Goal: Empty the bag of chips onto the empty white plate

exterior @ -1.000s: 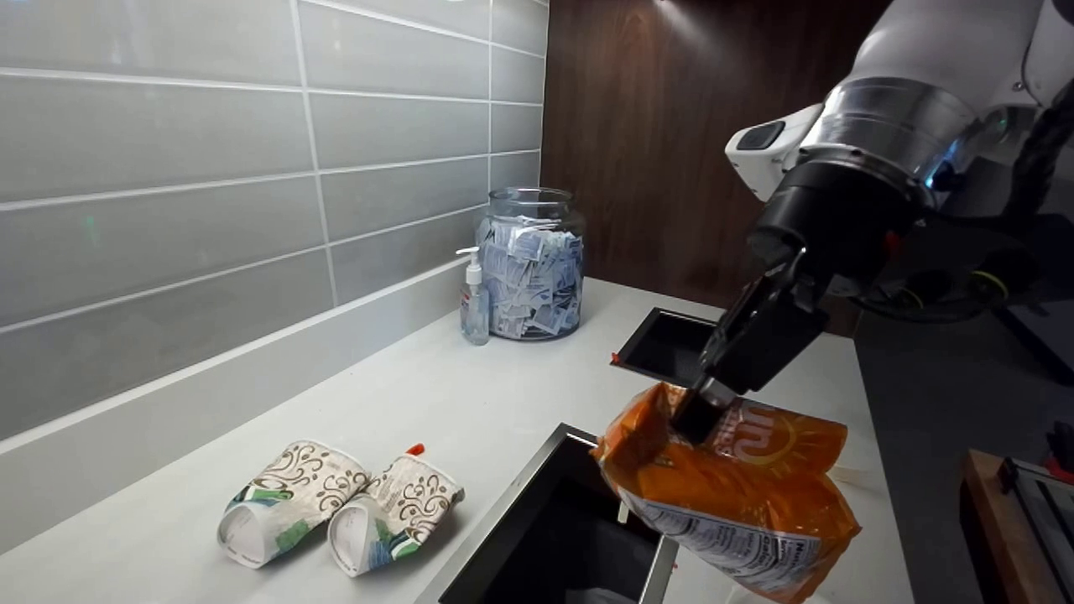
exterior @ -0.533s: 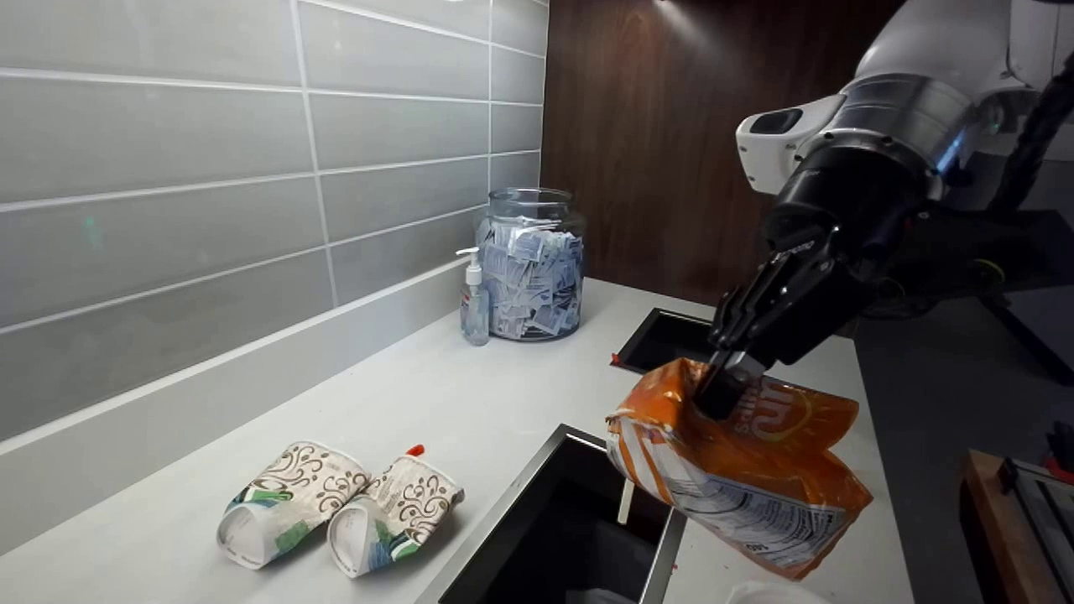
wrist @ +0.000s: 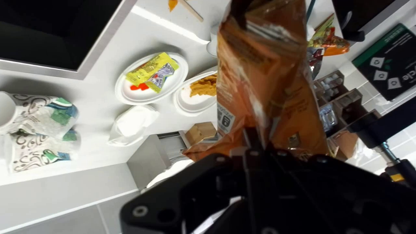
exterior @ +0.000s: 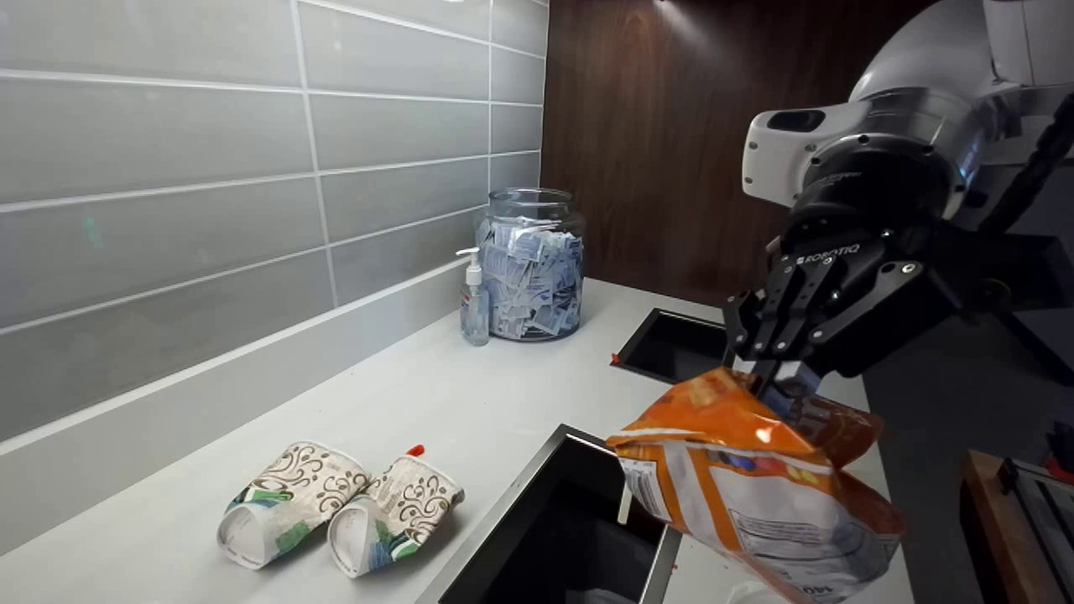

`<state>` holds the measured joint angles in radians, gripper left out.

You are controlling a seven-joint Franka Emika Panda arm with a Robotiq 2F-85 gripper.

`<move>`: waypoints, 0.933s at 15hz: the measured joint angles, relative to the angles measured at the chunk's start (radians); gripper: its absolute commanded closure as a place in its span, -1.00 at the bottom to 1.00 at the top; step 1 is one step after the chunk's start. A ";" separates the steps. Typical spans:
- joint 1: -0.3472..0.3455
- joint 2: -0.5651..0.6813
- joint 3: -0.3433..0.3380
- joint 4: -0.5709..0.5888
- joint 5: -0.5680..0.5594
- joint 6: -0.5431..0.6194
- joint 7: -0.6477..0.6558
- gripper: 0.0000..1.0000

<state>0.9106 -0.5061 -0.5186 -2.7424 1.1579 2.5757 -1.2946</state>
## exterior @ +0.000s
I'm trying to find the small square black counter opening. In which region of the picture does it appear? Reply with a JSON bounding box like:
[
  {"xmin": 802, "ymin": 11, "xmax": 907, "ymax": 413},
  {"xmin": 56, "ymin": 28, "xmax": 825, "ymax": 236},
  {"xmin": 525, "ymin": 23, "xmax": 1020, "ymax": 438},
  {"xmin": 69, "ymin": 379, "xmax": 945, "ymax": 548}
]
[{"xmin": 436, "ymin": 418, "xmax": 685, "ymax": 604}]

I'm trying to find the orange chips bag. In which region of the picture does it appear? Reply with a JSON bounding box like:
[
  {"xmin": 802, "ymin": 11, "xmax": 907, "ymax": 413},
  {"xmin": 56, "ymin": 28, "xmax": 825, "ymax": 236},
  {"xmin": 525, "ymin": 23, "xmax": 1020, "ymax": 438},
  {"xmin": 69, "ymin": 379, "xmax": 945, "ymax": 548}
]
[{"xmin": 606, "ymin": 365, "xmax": 915, "ymax": 604}]

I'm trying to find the light wooden board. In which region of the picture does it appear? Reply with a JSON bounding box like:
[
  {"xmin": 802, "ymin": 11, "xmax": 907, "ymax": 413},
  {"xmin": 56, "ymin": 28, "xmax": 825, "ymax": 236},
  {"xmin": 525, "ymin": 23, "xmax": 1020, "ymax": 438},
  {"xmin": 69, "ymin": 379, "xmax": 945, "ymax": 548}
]
[{"xmin": 956, "ymin": 446, "xmax": 1074, "ymax": 604}]

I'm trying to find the patterned paper cup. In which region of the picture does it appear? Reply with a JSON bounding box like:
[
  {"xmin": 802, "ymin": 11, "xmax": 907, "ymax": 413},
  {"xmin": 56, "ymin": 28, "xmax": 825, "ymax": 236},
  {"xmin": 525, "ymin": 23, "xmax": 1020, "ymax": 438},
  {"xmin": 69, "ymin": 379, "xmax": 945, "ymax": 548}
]
[
  {"xmin": 326, "ymin": 453, "xmax": 466, "ymax": 580},
  {"xmin": 216, "ymin": 438, "xmax": 373, "ymax": 574}
]

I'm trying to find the clear sanitizer pump bottle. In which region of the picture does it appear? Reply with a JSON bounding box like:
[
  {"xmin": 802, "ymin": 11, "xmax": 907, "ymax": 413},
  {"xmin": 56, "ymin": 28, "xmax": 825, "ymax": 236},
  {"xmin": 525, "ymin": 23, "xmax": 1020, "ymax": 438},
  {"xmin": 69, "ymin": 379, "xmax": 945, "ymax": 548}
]
[{"xmin": 454, "ymin": 244, "xmax": 498, "ymax": 350}]

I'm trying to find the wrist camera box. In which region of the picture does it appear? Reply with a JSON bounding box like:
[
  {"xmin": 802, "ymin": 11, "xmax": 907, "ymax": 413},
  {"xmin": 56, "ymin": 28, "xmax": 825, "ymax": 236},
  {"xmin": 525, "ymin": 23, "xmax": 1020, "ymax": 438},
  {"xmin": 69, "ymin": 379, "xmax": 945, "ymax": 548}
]
[{"xmin": 893, "ymin": 228, "xmax": 1074, "ymax": 338}]

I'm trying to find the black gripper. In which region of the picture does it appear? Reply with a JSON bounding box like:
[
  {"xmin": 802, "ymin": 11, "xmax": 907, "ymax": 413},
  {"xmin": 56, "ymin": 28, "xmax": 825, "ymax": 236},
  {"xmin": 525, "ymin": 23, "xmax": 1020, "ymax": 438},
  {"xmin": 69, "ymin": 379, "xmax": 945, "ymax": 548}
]
[{"xmin": 724, "ymin": 206, "xmax": 968, "ymax": 396}]

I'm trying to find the glass jar with blue packets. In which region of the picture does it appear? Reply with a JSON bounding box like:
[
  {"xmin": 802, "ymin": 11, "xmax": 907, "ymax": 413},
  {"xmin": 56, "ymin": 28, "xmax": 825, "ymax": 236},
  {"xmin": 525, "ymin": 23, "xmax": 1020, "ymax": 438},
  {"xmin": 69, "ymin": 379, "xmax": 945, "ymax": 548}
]
[{"xmin": 476, "ymin": 185, "xmax": 588, "ymax": 341}]

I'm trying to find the thick black cable conduit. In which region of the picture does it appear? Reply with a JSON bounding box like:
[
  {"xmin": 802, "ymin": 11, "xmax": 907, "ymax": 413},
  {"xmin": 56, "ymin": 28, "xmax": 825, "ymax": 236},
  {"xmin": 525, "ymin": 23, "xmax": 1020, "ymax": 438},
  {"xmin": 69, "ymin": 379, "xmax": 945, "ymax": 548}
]
[{"xmin": 969, "ymin": 79, "xmax": 1074, "ymax": 237}]

